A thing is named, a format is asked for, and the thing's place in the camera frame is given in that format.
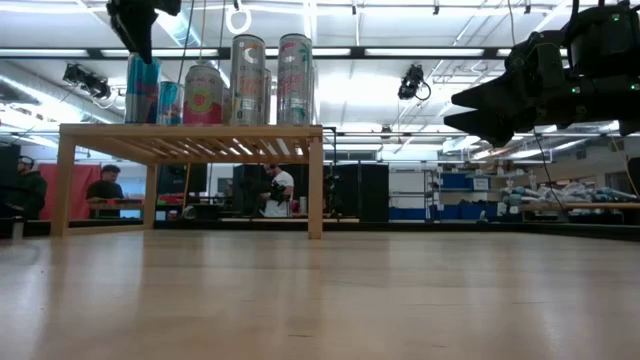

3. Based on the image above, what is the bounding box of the storage shelf with blue bins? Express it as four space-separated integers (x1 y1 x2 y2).
389 168 506 222

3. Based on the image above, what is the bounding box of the blue silver Red Bull can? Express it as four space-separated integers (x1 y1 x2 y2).
124 52 163 126
158 79 185 126

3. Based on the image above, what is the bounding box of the black aluminium table frame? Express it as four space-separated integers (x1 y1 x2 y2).
0 217 640 241

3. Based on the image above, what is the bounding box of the black background monitor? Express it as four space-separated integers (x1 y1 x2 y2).
156 163 209 197

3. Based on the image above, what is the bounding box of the black partition panel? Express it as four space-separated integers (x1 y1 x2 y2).
331 162 391 223

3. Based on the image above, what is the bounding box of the cluttered background workbench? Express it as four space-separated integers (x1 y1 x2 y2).
504 180 640 225

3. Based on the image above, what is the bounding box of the white hanging ring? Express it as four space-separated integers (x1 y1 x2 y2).
224 3 253 36

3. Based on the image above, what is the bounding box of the wooden slatted shelf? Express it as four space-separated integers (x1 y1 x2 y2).
51 123 325 240

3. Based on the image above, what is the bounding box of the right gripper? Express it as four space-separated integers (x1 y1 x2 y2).
443 29 576 149

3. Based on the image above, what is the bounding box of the black hanging camera with cable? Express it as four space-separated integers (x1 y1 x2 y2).
397 63 432 102

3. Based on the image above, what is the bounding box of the person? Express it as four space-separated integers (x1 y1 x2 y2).
258 162 296 219
84 164 126 219
7 155 49 222

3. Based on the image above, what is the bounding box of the black overhead frame beam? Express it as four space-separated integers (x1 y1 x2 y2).
0 46 571 62

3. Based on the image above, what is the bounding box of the black ceiling-mounted device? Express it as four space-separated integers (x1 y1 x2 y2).
61 62 113 101

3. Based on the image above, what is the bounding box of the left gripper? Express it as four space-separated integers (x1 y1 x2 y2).
105 0 183 65

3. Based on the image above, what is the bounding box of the red cloth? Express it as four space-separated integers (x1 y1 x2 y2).
38 162 104 222

